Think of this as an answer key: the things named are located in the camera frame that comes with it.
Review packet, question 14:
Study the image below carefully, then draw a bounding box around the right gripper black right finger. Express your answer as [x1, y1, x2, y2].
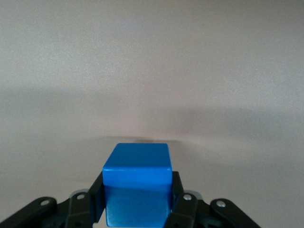
[163, 171, 262, 228]

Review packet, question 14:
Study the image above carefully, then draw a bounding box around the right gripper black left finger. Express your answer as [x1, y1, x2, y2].
[0, 171, 106, 228]

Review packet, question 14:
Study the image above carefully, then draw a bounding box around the blue cube block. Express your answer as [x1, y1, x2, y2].
[102, 142, 173, 227]

